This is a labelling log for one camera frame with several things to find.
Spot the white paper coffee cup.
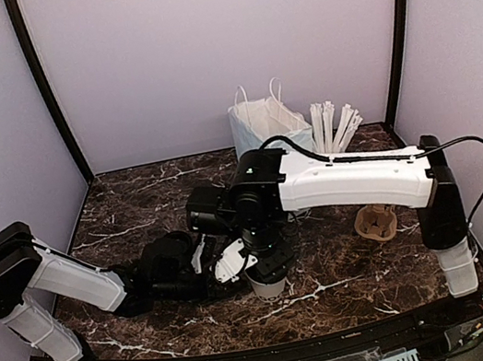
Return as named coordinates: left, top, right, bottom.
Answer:
left=245, top=272, right=287, bottom=302

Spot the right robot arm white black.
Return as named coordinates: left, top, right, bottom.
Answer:
left=185, top=135, right=479, bottom=324

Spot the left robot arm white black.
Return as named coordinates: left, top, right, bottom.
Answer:
left=0, top=221, right=252, bottom=361

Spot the white paper takeout bag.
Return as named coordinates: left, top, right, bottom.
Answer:
left=222, top=71, right=329, bottom=232

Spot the brown cardboard cup carrier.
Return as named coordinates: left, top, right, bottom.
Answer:
left=354, top=204, right=398, bottom=242

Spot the white wrapped straws bundle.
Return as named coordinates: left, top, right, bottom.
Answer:
left=310, top=100, right=363, bottom=154

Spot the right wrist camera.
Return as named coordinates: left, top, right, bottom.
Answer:
left=213, top=239, right=258, bottom=284

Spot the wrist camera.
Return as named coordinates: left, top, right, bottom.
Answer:
left=191, top=234, right=217, bottom=275
left=213, top=239, right=258, bottom=284

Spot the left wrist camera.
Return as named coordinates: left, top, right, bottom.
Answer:
left=191, top=234, right=217, bottom=275

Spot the left black frame post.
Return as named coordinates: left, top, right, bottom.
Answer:
left=3, top=0, right=95, bottom=185

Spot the black frame post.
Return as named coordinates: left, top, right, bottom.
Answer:
left=383, top=0, right=407, bottom=131
left=3, top=0, right=95, bottom=185

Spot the right black frame post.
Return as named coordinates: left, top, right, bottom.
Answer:
left=383, top=0, right=407, bottom=131

